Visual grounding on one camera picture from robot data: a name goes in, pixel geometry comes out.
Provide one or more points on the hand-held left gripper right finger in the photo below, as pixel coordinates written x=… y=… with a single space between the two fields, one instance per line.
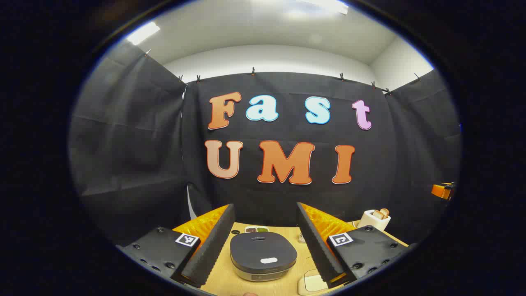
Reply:
x=318 y=246

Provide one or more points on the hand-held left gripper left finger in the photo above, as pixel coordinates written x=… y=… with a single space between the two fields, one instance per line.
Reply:
x=213 y=246

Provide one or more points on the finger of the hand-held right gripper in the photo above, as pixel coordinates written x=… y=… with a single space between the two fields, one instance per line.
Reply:
x=440 y=191

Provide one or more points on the black rice cooker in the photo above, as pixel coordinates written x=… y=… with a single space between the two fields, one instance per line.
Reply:
x=259 y=246

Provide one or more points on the white rectangular box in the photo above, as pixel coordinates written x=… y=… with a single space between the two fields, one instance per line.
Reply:
x=310 y=283

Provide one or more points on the divided grain dish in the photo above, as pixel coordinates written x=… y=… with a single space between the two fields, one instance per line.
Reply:
x=257 y=229

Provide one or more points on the toast slice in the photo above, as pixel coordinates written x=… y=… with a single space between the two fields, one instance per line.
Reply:
x=377 y=214
x=385 y=211

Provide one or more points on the white toaster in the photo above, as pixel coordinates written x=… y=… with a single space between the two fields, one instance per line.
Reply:
x=372 y=222

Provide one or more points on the black backdrop cloth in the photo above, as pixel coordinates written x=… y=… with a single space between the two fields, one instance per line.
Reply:
x=135 y=144

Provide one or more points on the ceiling light panel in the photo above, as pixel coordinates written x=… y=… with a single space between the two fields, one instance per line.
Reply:
x=328 y=5
x=142 y=33

